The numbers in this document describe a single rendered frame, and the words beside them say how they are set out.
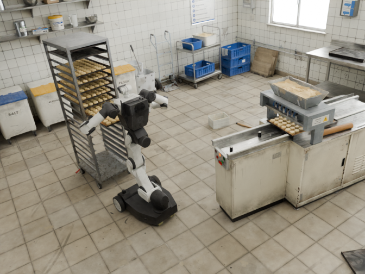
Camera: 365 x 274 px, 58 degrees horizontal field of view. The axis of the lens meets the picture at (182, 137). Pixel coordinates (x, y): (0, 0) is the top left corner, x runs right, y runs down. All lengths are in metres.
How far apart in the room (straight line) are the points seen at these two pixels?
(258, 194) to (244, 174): 0.39
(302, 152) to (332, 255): 0.99
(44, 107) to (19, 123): 0.47
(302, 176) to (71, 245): 2.49
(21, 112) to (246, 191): 3.92
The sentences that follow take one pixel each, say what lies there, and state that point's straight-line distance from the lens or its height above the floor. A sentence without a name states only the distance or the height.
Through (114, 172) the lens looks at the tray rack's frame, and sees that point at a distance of 4.36.
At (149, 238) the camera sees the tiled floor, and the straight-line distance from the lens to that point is 3.59.
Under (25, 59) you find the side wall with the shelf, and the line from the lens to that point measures 6.39.
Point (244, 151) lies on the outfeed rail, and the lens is 3.16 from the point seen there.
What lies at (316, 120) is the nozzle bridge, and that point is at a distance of 3.29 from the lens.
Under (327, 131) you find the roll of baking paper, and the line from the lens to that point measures 3.59.
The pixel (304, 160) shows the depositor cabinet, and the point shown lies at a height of 0.68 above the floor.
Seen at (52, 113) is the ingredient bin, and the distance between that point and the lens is 6.03.
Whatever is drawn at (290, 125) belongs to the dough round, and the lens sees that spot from 3.55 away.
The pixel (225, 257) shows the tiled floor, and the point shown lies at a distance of 3.36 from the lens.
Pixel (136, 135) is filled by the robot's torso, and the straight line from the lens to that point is 3.26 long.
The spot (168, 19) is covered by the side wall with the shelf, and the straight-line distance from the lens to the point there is 7.26.
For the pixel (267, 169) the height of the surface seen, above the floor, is 0.58.
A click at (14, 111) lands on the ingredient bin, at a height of 0.55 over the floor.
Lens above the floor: 2.58
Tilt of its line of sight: 30 degrees down
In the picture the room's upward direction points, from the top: 5 degrees counter-clockwise
